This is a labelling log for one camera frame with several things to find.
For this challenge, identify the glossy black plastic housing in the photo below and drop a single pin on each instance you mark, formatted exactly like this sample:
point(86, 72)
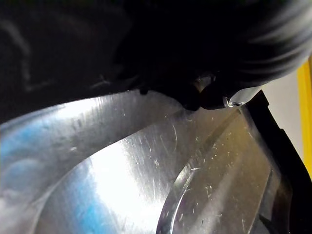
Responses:
point(117, 170)

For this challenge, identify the yellow shelf upright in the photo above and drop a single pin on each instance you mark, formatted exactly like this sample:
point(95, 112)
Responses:
point(307, 109)

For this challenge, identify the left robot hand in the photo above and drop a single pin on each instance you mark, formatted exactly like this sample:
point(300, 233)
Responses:
point(170, 48)

